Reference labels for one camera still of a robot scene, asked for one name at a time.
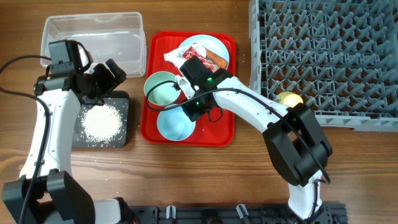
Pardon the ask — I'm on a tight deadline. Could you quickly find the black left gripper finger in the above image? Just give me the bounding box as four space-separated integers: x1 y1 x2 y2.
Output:
99 82 120 100
106 58 127 84

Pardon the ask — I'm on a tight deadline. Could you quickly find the mint green bowl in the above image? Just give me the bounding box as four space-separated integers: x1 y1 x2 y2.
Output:
144 71 181 106

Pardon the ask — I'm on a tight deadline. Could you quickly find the yellow plastic cup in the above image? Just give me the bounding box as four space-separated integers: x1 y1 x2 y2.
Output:
277 91 303 108

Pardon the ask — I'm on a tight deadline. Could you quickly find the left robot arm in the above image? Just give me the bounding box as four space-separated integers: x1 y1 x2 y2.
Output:
2 40 139 223

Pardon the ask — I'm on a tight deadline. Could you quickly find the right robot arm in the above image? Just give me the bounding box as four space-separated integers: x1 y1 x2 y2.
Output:
176 56 333 223

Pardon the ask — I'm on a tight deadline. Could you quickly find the black waste tray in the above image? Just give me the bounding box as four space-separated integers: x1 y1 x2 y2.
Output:
72 91 129 148

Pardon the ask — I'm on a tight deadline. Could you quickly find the grey dishwasher rack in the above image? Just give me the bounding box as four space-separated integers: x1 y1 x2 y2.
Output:
249 0 397 133

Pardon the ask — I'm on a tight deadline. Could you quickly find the red plastic tray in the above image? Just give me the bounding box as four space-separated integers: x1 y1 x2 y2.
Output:
141 30 235 147

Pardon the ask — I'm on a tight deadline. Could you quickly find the light blue bowl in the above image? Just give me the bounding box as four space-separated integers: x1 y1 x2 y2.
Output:
157 105 196 141

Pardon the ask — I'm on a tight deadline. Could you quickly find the white rice pile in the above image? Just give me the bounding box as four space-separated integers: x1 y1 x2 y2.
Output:
81 105 122 144

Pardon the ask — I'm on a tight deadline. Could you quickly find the clear plastic bin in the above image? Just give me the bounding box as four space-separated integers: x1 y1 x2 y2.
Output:
40 12 147 78

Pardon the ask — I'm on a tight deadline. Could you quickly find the white crumpled napkin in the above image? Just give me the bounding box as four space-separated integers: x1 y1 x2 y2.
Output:
164 42 206 73

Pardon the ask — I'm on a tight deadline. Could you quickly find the orange carrot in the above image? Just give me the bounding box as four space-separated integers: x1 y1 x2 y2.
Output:
206 49 228 69

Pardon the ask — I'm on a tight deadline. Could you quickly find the red snack wrapper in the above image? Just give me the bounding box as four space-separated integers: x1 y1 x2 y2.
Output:
182 47 218 72

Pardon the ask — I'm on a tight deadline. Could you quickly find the light blue plate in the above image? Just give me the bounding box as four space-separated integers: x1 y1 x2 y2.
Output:
179 35 229 64

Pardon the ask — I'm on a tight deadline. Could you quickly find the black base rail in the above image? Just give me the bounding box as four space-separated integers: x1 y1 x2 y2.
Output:
131 203 349 224

